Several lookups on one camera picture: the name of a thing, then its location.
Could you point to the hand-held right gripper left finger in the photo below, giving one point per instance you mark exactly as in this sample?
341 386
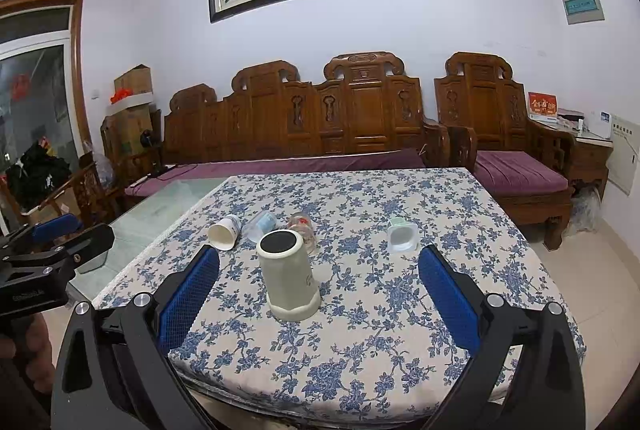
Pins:
187 300

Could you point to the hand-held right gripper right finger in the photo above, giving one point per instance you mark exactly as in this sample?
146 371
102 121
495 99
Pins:
450 300

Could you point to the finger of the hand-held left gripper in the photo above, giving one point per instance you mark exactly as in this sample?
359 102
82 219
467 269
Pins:
85 247
55 227

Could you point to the cream cup with black base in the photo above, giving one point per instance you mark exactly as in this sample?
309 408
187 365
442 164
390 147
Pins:
287 280

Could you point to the white paper cup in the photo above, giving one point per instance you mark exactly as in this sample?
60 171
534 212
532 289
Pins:
222 235

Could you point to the green square cup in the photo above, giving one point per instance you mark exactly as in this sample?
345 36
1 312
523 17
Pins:
401 240

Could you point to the clear plastic cup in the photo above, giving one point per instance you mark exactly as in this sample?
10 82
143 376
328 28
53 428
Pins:
260 225

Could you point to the glass cup with red print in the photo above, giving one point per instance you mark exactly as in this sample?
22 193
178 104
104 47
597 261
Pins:
302 224

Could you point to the person's left hand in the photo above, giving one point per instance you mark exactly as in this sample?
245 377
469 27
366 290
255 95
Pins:
32 345

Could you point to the small wooden chair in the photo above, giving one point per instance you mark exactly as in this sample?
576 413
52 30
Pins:
92 190

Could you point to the pile of black clothes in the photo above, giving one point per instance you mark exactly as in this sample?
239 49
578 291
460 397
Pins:
35 175

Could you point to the blue floral tablecloth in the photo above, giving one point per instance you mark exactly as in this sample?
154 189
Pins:
350 350

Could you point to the large cardboard box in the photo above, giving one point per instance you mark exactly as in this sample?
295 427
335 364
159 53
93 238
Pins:
132 129

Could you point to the red window ornament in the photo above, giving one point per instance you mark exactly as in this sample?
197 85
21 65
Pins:
20 87

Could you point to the square purple seat cushion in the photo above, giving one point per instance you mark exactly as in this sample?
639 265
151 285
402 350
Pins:
515 169

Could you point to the clear plastic bag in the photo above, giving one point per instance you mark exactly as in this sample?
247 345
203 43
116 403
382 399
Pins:
585 210

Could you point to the small cardboard box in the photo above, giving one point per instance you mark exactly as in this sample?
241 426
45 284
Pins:
134 79

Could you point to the long purple seat cushion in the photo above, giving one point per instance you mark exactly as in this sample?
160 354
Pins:
300 164

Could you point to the carved wooden armchair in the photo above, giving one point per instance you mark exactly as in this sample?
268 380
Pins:
480 109

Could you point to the wooden side table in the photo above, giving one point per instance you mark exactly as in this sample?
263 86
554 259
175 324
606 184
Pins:
590 154

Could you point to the carved wooden sofa bench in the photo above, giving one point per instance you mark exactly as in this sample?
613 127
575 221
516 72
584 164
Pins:
365 109

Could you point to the white box with blue label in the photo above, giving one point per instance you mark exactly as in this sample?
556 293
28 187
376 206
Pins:
605 124

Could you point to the wooden door frame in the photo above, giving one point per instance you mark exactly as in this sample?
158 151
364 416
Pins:
76 74

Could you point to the white wall panel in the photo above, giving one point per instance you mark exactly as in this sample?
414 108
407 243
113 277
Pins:
622 154

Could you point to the grey wall panel box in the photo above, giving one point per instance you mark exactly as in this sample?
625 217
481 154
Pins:
582 3

